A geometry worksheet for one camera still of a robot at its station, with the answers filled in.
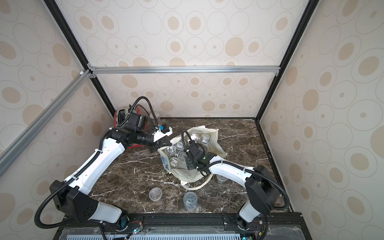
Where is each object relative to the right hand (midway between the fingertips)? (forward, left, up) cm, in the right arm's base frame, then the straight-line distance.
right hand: (198, 158), depth 88 cm
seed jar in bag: (-4, +14, +2) cm, 14 cm away
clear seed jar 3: (-23, +3, -1) cm, 23 cm away
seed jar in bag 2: (+2, +16, +4) cm, 17 cm away
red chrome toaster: (+25, +53, +11) cm, 59 cm away
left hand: (-3, +12, +20) cm, 23 cm away
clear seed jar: (-21, +22, -3) cm, 30 cm away
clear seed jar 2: (-11, -13, -4) cm, 17 cm away
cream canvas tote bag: (+1, +8, +2) cm, 8 cm away
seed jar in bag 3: (+11, -4, +4) cm, 13 cm away
